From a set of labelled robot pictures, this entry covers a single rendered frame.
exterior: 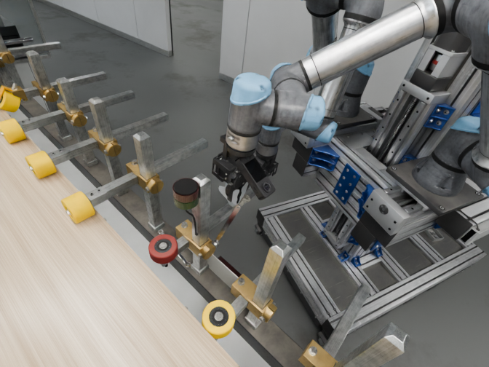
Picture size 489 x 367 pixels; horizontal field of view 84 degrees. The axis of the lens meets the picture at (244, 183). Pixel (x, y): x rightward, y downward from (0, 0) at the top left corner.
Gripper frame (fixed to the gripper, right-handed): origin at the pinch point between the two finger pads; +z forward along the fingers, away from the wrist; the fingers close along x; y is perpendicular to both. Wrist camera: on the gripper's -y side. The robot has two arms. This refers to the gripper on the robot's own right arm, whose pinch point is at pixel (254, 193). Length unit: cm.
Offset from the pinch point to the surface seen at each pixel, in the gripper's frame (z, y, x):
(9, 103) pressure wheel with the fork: -11, -47, 96
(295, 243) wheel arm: -0.7, -8.3, -25.1
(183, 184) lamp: -30.9, -36.5, -3.2
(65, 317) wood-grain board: -8, -69, 0
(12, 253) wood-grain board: -8, -71, 25
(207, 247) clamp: -4.5, -32.1, -7.7
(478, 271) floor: 83, 132, -116
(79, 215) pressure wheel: -12, -54, 21
